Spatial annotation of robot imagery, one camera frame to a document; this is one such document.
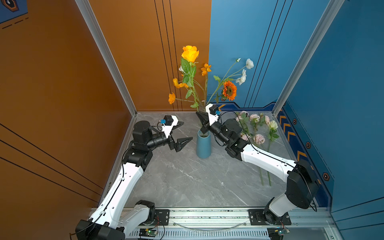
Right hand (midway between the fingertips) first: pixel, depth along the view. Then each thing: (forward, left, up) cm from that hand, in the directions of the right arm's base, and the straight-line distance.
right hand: (197, 111), depth 71 cm
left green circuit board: (-44, +24, -38) cm, 63 cm away
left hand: (-9, +5, -2) cm, 11 cm away
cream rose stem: (+19, -54, -34) cm, 67 cm away
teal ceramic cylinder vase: (-4, -3, -27) cm, 27 cm away
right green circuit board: (-44, -37, -38) cm, 69 cm away
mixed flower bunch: (+18, -46, -36) cm, 61 cm away
